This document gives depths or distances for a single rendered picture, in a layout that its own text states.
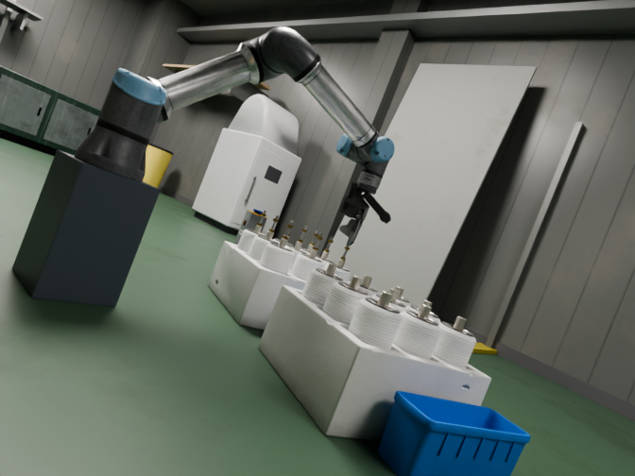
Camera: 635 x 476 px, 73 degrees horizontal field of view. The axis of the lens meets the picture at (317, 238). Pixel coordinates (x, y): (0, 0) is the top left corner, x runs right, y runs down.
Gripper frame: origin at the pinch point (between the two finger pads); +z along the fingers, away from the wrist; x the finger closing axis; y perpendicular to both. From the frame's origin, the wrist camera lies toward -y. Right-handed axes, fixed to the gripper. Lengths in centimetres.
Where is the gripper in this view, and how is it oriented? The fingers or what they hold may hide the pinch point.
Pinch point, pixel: (351, 243)
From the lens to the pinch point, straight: 148.0
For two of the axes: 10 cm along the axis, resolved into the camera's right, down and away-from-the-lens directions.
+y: -9.1, -3.6, 2.1
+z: -3.7, 9.3, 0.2
